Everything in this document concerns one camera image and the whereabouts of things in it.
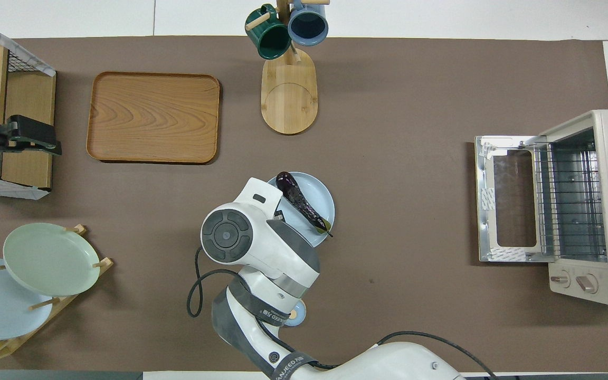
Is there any dark purple eggplant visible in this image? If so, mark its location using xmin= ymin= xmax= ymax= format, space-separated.
xmin=275 ymin=172 xmax=334 ymax=237

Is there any wire and wood shelf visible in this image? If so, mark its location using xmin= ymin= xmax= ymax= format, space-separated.
xmin=0 ymin=12 xmax=58 ymax=201

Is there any pale green plate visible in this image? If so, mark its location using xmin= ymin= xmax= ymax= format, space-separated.
xmin=3 ymin=222 xmax=101 ymax=297

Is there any wire oven rack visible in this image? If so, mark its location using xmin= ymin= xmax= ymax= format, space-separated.
xmin=534 ymin=142 xmax=608 ymax=260

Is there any glass oven door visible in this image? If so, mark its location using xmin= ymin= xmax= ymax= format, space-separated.
xmin=474 ymin=136 xmax=548 ymax=263

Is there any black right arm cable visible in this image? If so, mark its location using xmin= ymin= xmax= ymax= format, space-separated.
xmin=187 ymin=247 xmax=500 ymax=380

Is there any dark green ceramic mug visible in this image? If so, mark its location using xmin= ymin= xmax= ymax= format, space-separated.
xmin=245 ymin=4 xmax=292 ymax=60

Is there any light blue serving plate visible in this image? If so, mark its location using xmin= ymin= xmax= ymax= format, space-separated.
xmin=267 ymin=172 xmax=335 ymax=248

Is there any small blue lidded jar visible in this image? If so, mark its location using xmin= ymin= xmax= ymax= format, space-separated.
xmin=282 ymin=300 xmax=307 ymax=327

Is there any blue ceramic mug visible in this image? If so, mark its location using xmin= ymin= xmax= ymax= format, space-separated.
xmin=287 ymin=0 xmax=329 ymax=46

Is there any wooden plate rack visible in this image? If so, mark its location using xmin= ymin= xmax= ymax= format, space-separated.
xmin=0 ymin=224 xmax=114 ymax=362

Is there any wooden mug tree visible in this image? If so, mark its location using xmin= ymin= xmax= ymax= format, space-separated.
xmin=245 ymin=0 xmax=331 ymax=135

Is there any brown table mat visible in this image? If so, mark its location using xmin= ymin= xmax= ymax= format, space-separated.
xmin=0 ymin=36 xmax=608 ymax=373

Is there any rectangular wooden tray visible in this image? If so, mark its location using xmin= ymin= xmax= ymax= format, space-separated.
xmin=86 ymin=72 xmax=221 ymax=164

